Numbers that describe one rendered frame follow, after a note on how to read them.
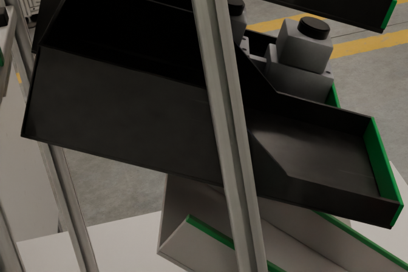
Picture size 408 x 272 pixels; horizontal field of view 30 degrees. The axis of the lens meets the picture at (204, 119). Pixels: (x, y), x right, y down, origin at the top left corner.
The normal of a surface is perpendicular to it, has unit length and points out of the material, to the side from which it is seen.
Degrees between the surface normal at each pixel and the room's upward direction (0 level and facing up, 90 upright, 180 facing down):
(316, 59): 90
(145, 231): 0
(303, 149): 25
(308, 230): 90
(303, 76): 90
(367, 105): 0
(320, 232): 90
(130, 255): 0
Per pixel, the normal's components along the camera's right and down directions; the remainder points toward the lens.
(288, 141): 0.28, -0.83
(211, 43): 0.14, 0.47
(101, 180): -0.15, -0.86
